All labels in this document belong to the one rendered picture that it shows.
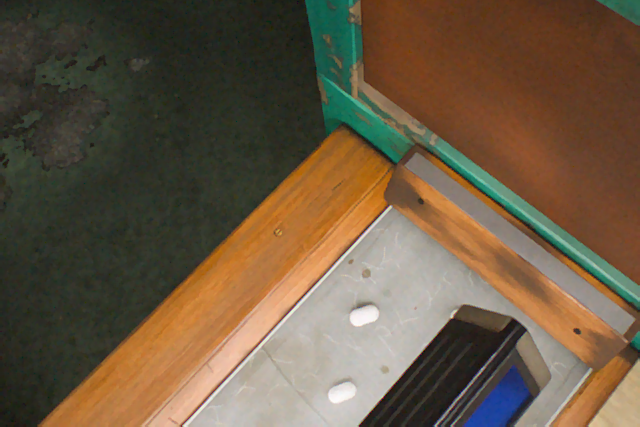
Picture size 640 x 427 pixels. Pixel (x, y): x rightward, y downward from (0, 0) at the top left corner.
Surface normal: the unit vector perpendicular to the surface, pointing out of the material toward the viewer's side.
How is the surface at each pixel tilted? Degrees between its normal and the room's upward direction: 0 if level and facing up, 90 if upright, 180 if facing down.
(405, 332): 0
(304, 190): 0
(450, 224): 67
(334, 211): 0
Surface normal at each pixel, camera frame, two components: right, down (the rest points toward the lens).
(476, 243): -0.66, 0.48
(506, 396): 0.57, 0.30
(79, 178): -0.07, -0.40
